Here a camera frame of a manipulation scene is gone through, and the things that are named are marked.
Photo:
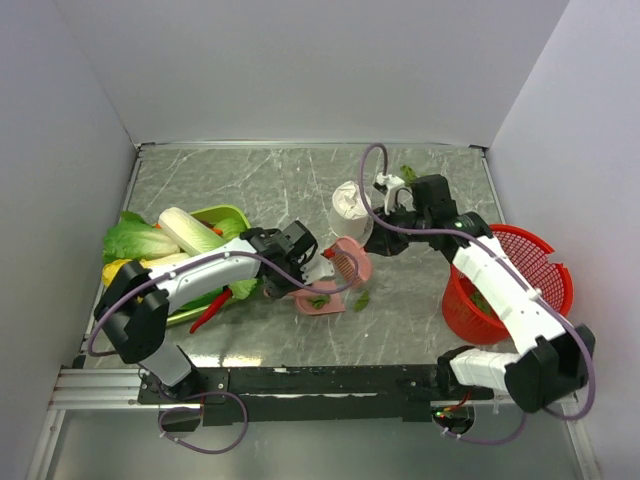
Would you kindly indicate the green paper scrap back right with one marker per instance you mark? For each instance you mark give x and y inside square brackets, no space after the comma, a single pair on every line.
[408,174]

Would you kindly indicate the white paper roll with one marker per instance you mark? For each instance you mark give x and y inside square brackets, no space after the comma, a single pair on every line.
[348,216]

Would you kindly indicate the red chili pepper toy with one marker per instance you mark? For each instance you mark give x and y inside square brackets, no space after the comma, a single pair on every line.
[212,309]

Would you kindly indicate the pink hand brush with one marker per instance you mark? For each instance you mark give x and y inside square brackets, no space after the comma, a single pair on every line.
[351,260]

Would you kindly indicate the napa cabbage toy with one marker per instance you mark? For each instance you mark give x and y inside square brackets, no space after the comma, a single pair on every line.
[192,232]

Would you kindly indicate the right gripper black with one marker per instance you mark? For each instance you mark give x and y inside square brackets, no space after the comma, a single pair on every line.
[382,241]

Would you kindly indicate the round green cabbage toy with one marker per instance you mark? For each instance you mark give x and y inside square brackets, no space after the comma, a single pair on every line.
[230,228]

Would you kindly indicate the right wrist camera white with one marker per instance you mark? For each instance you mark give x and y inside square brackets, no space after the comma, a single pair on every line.
[388,184]

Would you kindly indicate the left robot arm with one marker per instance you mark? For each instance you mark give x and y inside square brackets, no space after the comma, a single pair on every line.
[134,309]

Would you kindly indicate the aluminium rail frame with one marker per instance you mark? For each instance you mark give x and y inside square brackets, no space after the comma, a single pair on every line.
[122,388]

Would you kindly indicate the pink dustpan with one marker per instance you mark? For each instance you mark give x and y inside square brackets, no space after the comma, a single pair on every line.
[300,297]

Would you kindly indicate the red mesh basket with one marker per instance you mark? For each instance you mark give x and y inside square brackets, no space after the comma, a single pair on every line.
[525,280]

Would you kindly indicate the green paper scrap small centre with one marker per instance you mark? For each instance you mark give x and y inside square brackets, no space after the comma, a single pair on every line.
[362,302]

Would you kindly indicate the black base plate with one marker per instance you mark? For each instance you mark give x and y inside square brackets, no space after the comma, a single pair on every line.
[307,409]

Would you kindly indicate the green paper scrap by dustpan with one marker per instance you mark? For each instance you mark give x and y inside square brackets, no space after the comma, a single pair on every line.
[319,302]

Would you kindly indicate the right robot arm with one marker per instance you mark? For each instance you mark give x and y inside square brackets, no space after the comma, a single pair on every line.
[552,369]

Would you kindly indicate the yellow corn husk toy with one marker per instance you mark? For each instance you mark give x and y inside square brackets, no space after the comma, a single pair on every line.
[110,270]

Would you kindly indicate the green vegetable tray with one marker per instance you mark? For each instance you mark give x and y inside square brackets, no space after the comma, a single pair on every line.
[240,291]

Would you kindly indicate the green lettuce leaf toy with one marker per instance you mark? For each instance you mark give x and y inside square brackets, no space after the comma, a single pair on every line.
[134,239]

